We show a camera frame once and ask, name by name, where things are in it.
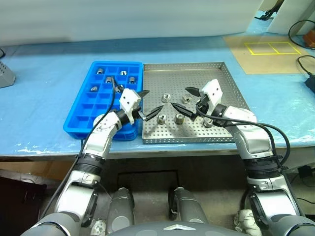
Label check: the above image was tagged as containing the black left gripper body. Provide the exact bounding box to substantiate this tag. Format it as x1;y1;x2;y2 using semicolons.
132;97;149;122

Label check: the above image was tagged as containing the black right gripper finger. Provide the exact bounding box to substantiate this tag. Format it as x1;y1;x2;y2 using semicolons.
171;103;197;121
185;87;201;98

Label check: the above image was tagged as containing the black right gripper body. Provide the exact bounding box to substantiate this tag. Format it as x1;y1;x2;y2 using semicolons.
195;94;210;117

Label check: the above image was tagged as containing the perforated metal tray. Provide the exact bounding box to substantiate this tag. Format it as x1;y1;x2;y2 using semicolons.
141;61;250;145

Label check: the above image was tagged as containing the blue compartment tray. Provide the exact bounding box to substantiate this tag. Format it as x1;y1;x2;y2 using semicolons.
63;60;144;141

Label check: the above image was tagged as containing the white backdrop panel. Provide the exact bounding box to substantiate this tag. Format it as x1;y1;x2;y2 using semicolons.
0;0;264;47

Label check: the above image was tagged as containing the brown mat with yellow tape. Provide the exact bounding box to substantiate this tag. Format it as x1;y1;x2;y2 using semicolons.
223;33;315;74

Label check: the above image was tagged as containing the grey right robot leg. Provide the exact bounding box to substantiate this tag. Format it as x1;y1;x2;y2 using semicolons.
169;186;210;228

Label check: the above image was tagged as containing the grey robot leg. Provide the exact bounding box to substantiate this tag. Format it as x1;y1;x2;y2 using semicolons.
107;187;135;234
169;186;210;228

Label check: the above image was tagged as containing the grey left robot leg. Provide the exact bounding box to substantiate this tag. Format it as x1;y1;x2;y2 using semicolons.
107;187;135;234

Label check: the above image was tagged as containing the black clamp stand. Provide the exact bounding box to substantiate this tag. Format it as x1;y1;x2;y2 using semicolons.
254;0;284;20

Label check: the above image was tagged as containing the black power adapter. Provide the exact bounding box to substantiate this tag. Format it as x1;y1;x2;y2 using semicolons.
305;75;315;93

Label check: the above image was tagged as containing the brown cardboard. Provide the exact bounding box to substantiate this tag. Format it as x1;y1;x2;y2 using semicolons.
0;161;79;181

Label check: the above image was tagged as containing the grey robot torso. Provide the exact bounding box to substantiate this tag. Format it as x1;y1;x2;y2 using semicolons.
132;221;197;236

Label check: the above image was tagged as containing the white crumpled object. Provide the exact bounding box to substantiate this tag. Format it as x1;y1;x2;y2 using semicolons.
92;220;106;235
233;208;259;232

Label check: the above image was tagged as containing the white foam board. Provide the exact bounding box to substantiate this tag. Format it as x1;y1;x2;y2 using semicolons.
267;0;315;34

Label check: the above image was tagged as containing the brown block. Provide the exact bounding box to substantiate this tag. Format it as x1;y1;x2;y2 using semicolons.
303;31;315;50

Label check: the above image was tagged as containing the grey metal device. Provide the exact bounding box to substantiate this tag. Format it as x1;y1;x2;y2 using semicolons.
0;61;16;89

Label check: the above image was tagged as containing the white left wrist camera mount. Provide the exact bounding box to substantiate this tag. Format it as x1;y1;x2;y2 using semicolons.
119;88;142;123

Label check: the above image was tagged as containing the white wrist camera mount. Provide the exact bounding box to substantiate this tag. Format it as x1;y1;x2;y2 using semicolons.
119;88;142;123
200;79;224;107

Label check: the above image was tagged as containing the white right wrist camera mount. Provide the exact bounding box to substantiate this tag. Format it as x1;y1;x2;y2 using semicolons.
200;79;224;107

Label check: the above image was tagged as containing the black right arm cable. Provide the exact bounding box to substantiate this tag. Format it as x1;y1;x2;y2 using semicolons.
195;102;291;170

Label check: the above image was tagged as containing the black adapter cable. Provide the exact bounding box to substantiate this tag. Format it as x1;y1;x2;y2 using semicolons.
296;55;315;78

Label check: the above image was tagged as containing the black looped cable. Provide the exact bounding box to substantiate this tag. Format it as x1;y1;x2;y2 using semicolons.
288;20;315;50

